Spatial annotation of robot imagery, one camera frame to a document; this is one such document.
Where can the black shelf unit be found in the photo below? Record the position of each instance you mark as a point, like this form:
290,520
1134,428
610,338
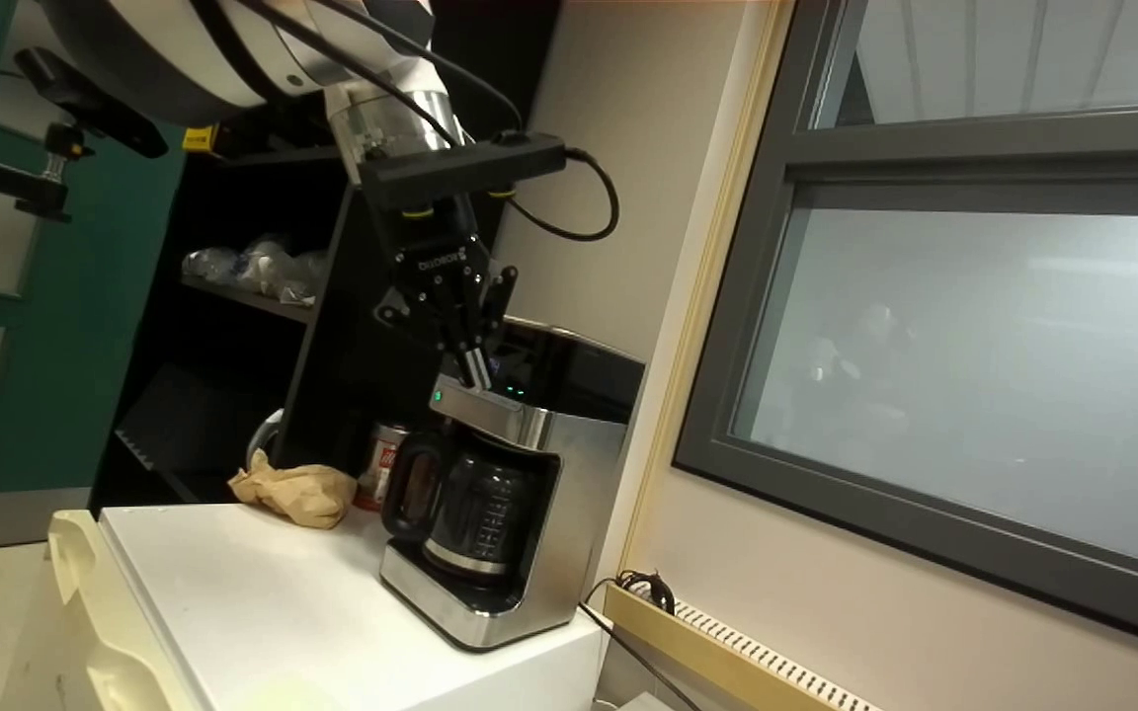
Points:
216,374

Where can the beige wall cable duct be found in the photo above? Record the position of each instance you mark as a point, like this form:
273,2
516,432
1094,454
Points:
730,659

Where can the clear plastic bags on shelf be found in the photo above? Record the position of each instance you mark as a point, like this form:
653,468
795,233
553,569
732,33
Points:
259,271

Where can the crumpled brown paper bag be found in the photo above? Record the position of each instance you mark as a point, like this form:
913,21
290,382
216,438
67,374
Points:
304,495

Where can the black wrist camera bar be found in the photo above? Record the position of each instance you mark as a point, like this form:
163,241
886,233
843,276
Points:
423,177

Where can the glass coffee carafe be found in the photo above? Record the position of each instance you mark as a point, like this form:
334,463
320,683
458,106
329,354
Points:
464,497

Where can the steel black coffee maker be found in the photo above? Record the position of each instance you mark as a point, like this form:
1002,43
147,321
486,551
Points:
553,395

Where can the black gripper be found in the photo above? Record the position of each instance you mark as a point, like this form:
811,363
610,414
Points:
441,280

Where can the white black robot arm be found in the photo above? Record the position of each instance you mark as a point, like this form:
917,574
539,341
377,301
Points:
387,116

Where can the grey framed window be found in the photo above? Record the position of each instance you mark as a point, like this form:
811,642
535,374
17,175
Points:
928,309

